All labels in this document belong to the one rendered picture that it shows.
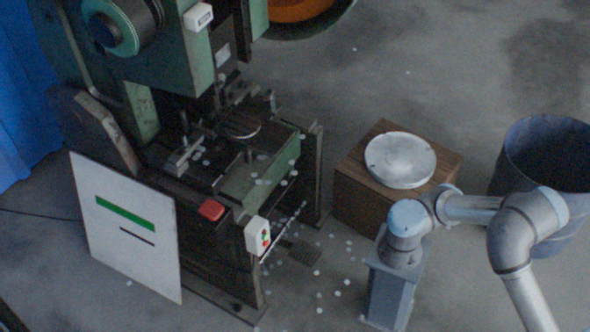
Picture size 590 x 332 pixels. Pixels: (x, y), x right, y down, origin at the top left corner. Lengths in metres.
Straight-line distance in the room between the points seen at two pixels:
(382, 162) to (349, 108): 0.82
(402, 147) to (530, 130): 0.55
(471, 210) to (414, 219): 0.19
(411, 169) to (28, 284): 1.70
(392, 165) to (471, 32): 1.61
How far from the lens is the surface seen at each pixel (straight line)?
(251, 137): 1.89
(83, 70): 2.00
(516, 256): 1.52
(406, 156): 2.38
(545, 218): 1.56
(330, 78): 3.29
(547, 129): 2.63
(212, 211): 1.73
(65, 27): 1.90
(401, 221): 1.81
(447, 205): 1.84
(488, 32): 3.78
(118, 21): 1.44
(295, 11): 1.96
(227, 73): 1.82
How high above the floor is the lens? 2.14
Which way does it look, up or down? 49 degrees down
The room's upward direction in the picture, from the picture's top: 3 degrees counter-clockwise
